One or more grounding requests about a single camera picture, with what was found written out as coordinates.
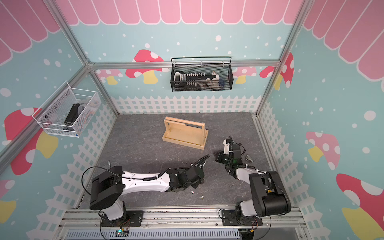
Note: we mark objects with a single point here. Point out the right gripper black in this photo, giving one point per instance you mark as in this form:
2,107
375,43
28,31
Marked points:
218,157

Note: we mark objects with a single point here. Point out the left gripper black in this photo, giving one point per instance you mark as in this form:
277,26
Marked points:
195,185

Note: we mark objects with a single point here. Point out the wooden jewelry display stand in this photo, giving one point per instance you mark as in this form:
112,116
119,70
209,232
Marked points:
186,133

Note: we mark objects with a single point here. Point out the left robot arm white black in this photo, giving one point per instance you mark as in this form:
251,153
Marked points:
108,187

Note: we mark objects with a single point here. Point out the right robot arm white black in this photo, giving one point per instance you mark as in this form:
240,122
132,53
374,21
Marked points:
269,197

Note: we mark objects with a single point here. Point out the small metal clip object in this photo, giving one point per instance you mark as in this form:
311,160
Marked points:
249,159

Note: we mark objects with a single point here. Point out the white device in black basket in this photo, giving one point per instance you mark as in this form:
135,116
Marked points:
179,79

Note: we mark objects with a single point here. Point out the green lit circuit board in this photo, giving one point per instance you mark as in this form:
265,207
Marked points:
122,233

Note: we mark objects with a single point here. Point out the black extrusion pieces in basket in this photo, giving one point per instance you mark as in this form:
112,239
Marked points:
71,118

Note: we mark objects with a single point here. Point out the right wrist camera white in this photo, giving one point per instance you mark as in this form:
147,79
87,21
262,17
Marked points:
228,146

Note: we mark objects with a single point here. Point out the black wire mesh basket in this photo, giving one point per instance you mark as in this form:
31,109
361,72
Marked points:
203,74

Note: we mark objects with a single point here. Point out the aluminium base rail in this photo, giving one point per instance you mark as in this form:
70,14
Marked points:
182,223

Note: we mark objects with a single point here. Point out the white wire basket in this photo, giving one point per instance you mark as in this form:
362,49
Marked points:
68,111

